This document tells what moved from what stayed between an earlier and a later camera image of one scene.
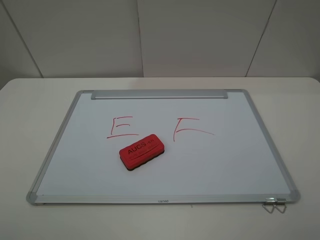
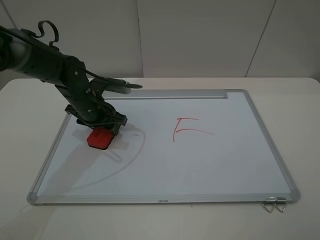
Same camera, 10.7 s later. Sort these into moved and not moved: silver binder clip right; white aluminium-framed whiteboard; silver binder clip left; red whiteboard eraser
Moved: red whiteboard eraser
Not moved: silver binder clip right; silver binder clip left; white aluminium-framed whiteboard
